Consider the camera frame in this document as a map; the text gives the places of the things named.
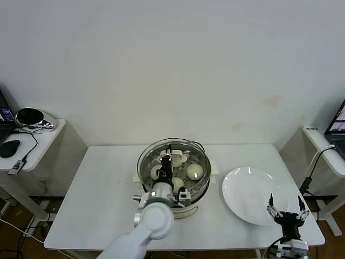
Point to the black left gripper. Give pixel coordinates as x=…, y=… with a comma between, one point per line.
x=166, y=171

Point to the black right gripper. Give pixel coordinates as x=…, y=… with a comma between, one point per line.
x=289, y=224

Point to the white steamed baozi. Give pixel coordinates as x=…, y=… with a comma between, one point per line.
x=154, y=172
x=178, y=163
x=194, y=172
x=178, y=184

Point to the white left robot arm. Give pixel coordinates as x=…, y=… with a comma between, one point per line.
x=153, y=221

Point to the perforated steel steamer basket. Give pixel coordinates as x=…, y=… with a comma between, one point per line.
x=199, y=192

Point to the white round plate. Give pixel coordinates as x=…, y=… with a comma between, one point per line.
x=248, y=194

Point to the cream electric cooker base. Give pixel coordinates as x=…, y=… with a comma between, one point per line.
x=188, y=211

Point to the white side desk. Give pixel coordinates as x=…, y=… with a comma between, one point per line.
x=320, y=145
x=43, y=145

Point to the small printed label sticker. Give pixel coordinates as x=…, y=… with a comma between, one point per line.
x=312, y=129

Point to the black laptop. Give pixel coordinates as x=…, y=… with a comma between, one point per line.
x=337, y=137
x=5, y=126

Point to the grey usb hub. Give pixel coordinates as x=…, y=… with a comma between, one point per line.
x=17, y=166

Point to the black computer mouse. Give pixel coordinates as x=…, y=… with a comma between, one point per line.
x=10, y=148

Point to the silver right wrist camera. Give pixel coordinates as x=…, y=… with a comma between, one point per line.
x=297, y=246

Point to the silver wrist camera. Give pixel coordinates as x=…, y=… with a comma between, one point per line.
x=183, y=196
x=297, y=246

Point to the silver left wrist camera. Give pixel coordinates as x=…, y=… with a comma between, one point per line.
x=183, y=196

